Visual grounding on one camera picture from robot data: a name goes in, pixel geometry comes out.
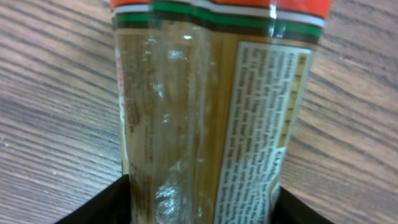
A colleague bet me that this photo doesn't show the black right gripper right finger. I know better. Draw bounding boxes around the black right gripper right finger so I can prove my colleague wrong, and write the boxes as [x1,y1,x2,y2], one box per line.
[271,187,334,224]

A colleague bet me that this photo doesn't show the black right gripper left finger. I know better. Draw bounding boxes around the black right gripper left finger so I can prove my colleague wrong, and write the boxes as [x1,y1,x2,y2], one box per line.
[55,175,131,224]

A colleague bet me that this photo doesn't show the long orange pasta packet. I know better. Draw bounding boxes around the long orange pasta packet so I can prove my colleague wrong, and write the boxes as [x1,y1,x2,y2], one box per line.
[110,0,331,224]

